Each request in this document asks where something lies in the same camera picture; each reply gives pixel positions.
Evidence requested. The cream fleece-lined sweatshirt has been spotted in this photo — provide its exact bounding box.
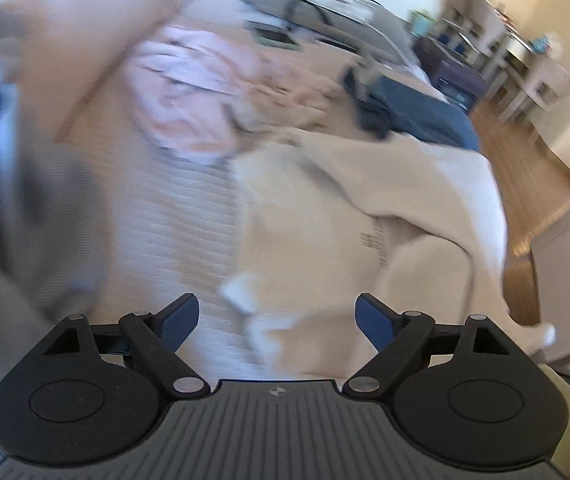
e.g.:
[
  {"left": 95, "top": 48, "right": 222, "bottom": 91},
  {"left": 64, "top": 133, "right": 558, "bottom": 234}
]
[{"left": 220, "top": 130, "right": 558, "bottom": 376}]

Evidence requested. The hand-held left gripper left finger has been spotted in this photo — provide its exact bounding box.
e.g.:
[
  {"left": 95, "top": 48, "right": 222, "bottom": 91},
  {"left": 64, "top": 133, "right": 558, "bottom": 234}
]
[{"left": 45, "top": 292, "right": 206, "bottom": 401}]

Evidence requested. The pale green bin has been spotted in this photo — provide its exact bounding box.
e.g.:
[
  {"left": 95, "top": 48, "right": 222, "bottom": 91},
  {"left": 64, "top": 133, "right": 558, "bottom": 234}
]
[{"left": 410, "top": 10, "right": 436, "bottom": 38}]

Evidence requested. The pink crumpled garment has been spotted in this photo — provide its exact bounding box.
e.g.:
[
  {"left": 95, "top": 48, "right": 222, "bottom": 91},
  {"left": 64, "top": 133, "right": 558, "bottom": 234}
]
[{"left": 125, "top": 25, "right": 346, "bottom": 163}]

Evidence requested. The teal patterned bag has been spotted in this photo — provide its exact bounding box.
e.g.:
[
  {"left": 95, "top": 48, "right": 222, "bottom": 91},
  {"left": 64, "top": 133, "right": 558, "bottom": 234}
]
[{"left": 535, "top": 32, "right": 563, "bottom": 53}]

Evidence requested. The beige dining chair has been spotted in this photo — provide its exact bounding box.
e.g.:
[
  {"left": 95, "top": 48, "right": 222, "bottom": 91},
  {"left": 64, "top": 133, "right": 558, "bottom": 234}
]
[
  {"left": 437, "top": 0, "right": 486, "bottom": 41},
  {"left": 465, "top": 2, "right": 510, "bottom": 61},
  {"left": 495, "top": 52, "right": 570, "bottom": 147}
]

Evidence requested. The smartphone with green case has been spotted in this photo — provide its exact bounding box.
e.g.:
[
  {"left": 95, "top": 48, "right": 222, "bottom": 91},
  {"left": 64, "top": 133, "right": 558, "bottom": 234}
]
[{"left": 255, "top": 27, "right": 300, "bottom": 51}]

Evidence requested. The beige waffle-covered sofa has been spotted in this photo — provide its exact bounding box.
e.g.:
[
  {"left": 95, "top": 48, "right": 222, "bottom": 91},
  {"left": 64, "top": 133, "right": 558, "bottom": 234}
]
[{"left": 0, "top": 0, "right": 510, "bottom": 386}]

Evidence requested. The grey cushion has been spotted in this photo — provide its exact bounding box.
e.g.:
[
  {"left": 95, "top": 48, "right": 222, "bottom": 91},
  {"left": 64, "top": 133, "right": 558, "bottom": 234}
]
[{"left": 242, "top": 0, "right": 430, "bottom": 81}]

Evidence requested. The dark purple storage box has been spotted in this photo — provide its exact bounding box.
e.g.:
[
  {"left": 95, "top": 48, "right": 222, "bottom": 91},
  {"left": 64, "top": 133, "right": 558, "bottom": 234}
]
[{"left": 415, "top": 35, "right": 488, "bottom": 113}]

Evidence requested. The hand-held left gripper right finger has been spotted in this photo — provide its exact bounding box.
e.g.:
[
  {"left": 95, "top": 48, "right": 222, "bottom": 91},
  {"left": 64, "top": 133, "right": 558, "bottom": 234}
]
[{"left": 342, "top": 292, "right": 508, "bottom": 401}]

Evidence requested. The white dining table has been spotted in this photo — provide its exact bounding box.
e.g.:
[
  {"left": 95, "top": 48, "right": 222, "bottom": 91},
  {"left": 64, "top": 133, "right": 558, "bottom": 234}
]
[{"left": 502, "top": 35, "right": 560, "bottom": 68}]

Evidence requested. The pale blue garment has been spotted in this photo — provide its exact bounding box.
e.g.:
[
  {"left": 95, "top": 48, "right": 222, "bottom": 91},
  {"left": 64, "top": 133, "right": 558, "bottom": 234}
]
[{"left": 0, "top": 0, "right": 111, "bottom": 411}]

